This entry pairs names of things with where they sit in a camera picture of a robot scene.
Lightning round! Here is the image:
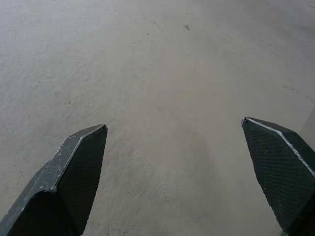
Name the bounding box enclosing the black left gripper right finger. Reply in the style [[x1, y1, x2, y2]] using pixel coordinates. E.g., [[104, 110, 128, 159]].
[[241, 117, 315, 236]]

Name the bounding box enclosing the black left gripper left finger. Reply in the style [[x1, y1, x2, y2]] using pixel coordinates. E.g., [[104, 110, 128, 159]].
[[0, 124, 108, 236]]

